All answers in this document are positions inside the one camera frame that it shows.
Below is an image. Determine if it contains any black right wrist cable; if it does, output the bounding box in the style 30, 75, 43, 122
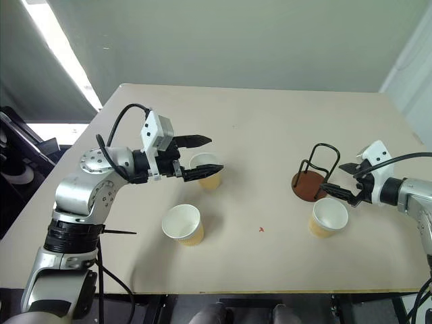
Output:
353, 152, 432, 178

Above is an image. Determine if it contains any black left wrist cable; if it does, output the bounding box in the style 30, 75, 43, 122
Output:
95, 103, 151, 185

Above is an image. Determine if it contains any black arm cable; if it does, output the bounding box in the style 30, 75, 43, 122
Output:
406, 256, 432, 324
95, 233, 144, 324

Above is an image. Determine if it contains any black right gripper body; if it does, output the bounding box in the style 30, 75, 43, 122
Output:
350, 157, 376, 207

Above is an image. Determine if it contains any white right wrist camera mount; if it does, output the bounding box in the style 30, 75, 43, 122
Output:
356, 140, 394, 206

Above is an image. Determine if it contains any black right arm lower cable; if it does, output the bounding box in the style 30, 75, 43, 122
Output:
406, 256, 432, 324

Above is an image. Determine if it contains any yellow paper cup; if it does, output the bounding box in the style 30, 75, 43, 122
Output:
188, 152, 225, 192
308, 196, 350, 240
161, 203, 206, 248

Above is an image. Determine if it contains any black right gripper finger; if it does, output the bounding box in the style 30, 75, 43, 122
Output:
337, 161, 365, 176
319, 182, 359, 207

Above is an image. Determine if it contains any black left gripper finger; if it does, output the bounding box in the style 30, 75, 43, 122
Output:
175, 134, 213, 150
182, 163, 225, 182

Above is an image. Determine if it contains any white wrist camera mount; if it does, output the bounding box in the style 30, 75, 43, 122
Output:
356, 140, 394, 206
139, 109, 177, 182

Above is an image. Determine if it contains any black left arm lower cable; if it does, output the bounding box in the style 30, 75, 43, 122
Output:
95, 233, 144, 324

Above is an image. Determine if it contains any black table frame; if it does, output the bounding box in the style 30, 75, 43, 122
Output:
97, 292, 421, 324

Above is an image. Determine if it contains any black zip tie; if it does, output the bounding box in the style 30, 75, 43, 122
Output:
99, 228, 138, 236

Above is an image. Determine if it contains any dark rounded shape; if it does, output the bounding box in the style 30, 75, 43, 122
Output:
190, 301, 234, 324
271, 303, 298, 324

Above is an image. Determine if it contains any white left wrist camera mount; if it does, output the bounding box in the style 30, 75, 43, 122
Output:
139, 109, 177, 182

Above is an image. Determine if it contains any brown wire cup holder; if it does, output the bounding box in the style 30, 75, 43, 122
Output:
290, 142, 341, 203

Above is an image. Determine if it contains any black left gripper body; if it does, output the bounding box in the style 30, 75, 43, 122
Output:
155, 138, 186, 179

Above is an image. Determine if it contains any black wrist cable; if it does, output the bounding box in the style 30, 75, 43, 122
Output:
95, 103, 151, 185
353, 152, 432, 178

